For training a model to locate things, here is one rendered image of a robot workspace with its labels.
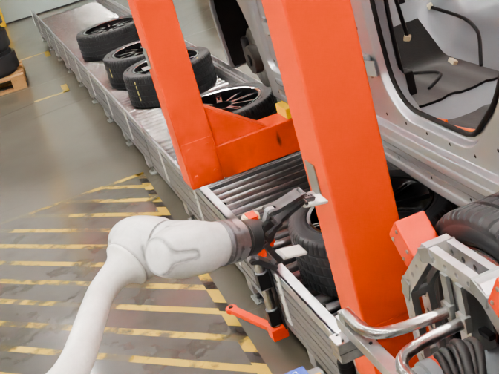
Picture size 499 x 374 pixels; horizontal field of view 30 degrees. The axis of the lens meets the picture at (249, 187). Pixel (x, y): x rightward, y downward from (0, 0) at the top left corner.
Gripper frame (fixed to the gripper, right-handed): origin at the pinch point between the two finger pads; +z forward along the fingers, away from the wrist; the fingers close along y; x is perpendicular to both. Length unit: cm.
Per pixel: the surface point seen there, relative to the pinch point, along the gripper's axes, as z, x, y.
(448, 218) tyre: 18.1, -19.6, 12.3
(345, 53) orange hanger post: 20.7, 23.8, 28.6
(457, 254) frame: 11.3, -28.6, 10.7
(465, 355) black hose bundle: -6.1, -47.2, 5.5
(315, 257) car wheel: 104, 68, -81
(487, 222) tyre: 11.1, -31.2, 20.6
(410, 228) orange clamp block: 16.4, -13.3, 5.6
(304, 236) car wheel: 105, 77, -78
